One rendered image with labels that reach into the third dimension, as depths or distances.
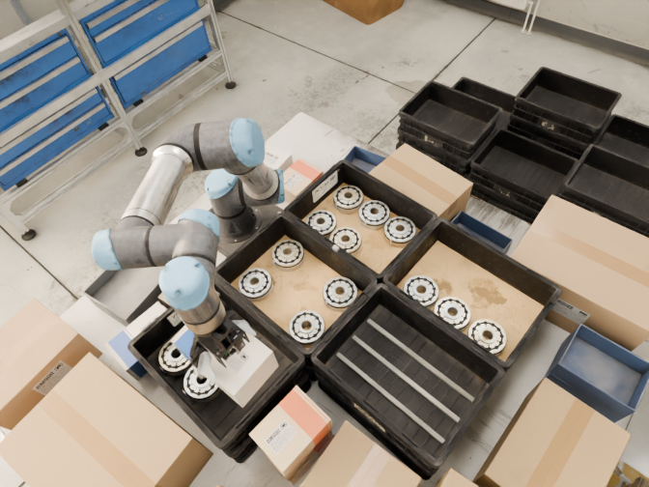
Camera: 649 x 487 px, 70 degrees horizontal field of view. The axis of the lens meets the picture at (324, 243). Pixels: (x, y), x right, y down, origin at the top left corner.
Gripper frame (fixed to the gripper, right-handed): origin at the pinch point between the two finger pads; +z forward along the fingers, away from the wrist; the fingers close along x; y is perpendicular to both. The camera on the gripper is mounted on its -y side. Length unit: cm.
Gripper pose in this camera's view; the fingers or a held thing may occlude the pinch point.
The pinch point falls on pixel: (223, 350)
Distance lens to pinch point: 108.5
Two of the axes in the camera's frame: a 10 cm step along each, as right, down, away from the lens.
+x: 6.2, -6.7, 4.1
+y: 7.8, 4.9, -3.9
